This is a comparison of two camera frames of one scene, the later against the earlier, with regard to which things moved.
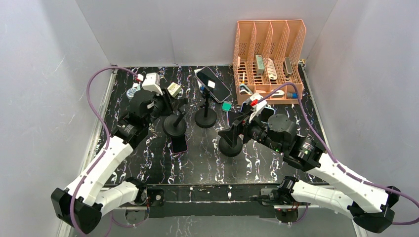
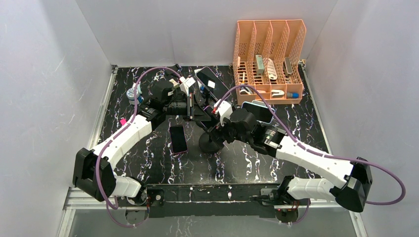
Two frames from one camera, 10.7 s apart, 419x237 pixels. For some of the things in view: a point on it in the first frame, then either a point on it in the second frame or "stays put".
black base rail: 224,201 stays put
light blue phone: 266,113 stays put
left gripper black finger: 174,103 → 200,112
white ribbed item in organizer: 272,69 stays put
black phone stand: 230,146 → 206,144
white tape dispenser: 278,94 stays put
